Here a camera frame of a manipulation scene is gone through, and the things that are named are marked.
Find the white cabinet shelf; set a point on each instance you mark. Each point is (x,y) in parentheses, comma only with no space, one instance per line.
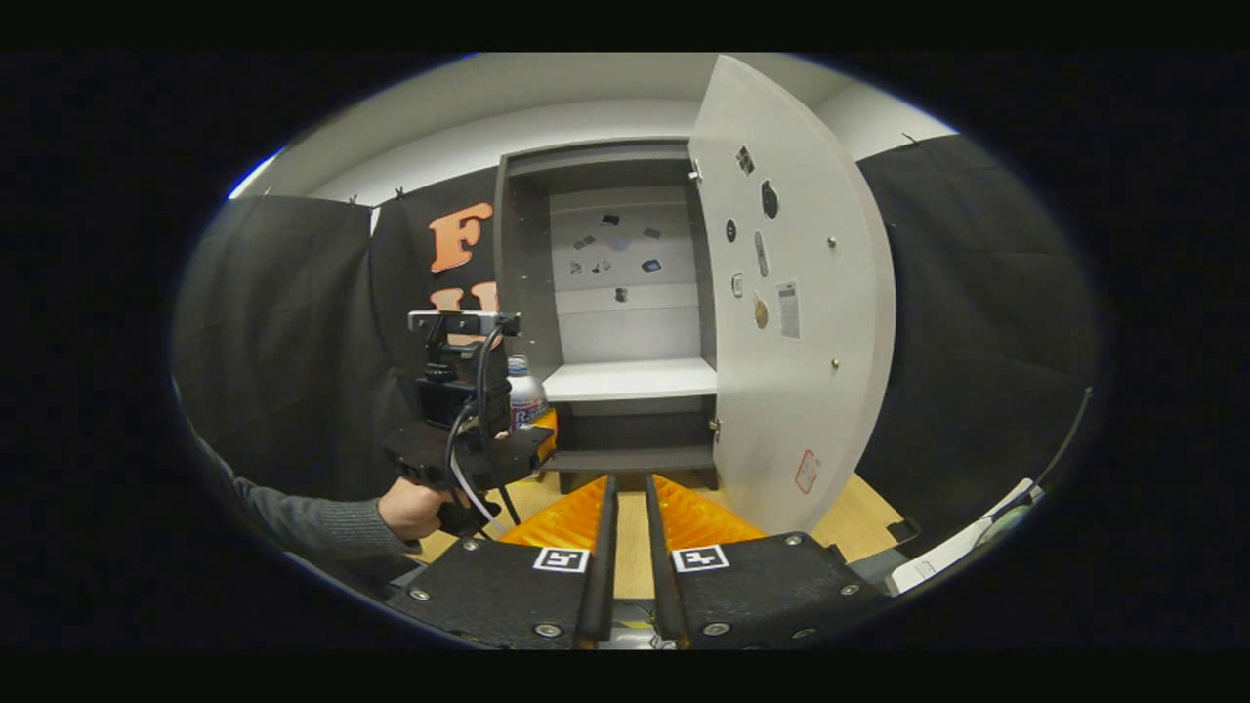
(630,379)

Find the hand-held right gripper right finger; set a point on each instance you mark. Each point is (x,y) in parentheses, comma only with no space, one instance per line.
(666,586)

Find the grey round object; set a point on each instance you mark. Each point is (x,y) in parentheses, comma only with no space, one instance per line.
(1006,522)

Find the light grey cabinet door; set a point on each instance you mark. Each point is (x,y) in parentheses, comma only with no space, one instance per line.
(811,410)

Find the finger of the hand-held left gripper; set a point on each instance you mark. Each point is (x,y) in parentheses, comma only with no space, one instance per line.
(547,434)

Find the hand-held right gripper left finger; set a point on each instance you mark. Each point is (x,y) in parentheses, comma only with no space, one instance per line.
(598,586)

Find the long ceiling light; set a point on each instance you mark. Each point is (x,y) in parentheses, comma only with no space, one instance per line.
(256,174)

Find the clear plastic bottle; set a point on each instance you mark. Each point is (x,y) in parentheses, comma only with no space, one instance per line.
(525,400)

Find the black backdrop cloth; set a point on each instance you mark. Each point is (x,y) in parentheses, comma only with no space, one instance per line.
(283,342)

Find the white flat object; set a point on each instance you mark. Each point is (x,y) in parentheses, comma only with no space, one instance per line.
(947,561)

